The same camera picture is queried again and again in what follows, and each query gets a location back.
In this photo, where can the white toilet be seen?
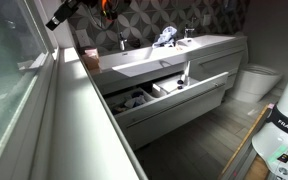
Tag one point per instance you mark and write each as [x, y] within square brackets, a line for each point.
[253, 82]

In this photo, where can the closed white right drawer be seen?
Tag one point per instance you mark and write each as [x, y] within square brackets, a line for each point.
[217, 63]

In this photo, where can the sliding glass window pane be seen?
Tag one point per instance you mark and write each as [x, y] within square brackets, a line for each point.
[26, 65]

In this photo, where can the white window sill ledge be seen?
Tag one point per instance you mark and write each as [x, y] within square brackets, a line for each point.
[87, 144]

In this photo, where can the chrome faucet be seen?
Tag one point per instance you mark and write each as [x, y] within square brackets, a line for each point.
[189, 27]
[122, 41]

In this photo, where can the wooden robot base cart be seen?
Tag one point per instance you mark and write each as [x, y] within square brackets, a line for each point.
[242, 159]

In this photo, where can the right chrome faucet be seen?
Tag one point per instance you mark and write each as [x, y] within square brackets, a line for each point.
[189, 27]

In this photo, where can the white drawer organizer tray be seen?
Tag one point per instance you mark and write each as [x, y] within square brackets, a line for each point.
[170, 85]

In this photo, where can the left chrome faucet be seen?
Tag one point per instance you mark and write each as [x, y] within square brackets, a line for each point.
[122, 41]

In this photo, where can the white bathroom vanity counter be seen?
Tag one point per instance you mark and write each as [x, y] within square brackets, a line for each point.
[116, 67]

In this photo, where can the blue crumpled cloth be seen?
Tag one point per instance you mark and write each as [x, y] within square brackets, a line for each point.
[166, 38]

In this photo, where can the white wall outlet plate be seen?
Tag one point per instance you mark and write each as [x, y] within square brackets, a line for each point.
[82, 37]

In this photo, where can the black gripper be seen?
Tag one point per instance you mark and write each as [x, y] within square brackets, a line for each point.
[66, 10]

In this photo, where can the open white vanity drawer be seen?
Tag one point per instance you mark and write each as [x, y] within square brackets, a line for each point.
[144, 117]

